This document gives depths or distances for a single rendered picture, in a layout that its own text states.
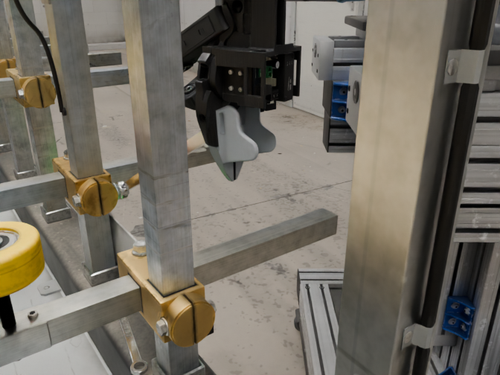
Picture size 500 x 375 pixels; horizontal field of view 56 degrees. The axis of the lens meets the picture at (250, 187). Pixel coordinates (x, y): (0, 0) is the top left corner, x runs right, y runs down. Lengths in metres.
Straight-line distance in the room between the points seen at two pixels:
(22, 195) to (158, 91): 0.35
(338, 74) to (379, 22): 0.96
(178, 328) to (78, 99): 0.32
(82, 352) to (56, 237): 0.23
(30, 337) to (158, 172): 0.20
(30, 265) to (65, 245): 0.43
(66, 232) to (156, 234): 0.48
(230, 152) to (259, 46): 0.12
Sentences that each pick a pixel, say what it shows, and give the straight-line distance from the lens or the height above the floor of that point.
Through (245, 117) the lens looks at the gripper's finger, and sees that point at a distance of 0.53.
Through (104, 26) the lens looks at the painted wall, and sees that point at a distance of 9.81.
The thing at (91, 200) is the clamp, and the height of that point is 0.85.
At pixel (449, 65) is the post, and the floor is 1.08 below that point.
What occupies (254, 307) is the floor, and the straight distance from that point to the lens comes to 1.83.
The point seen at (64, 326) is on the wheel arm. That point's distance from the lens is 0.51.
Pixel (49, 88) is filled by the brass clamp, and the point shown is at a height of 0.95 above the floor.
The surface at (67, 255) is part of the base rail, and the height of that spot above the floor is 0.70.
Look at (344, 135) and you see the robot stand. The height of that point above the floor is 0.77.
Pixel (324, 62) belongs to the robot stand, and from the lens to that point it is 1.15.
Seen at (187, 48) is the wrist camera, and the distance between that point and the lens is 0.52.
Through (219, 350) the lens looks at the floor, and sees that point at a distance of 1.66.
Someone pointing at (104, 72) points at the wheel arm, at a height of 0.96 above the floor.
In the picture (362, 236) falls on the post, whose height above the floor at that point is 1.00.
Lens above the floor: 1.11
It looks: 23 degrees down
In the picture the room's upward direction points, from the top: straight up
